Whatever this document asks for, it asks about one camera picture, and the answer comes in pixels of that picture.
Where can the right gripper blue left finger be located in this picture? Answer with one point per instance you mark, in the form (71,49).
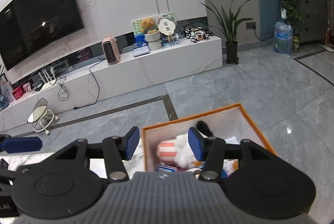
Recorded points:
(117,149)

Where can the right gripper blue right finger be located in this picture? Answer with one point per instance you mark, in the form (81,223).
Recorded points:
(211,151)

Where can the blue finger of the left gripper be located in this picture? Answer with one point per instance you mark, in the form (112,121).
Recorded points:
(19,145)

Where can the white black plush dog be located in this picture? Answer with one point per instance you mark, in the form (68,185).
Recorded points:
(177,153)

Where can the white rolling stool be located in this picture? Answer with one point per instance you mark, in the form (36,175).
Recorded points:
(42,117)

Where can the white wifi router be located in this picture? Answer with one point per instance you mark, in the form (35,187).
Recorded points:
(48,78)

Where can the white tv console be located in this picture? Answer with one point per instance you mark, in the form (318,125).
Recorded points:
(103,81)

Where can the small notebook on console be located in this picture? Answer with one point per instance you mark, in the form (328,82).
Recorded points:
(139,51)

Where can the pink space heater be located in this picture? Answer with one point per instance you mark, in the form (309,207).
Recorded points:
(111,50)

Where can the black white toy vehicle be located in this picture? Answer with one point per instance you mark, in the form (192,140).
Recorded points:
(195,33)

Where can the brown teddy bear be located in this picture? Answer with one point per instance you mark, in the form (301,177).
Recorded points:
(148,26)

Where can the white paper fan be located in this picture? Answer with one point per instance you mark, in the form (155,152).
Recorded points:
(167,28)

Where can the potted green plant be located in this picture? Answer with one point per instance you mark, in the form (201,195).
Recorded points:
(228,24)

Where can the blue water jug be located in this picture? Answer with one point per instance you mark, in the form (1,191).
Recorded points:
(283,35)

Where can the black television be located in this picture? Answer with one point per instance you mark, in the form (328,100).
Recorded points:
(28,26)

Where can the grey drawer cabinet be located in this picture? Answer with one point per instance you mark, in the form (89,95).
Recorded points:
(313,26)

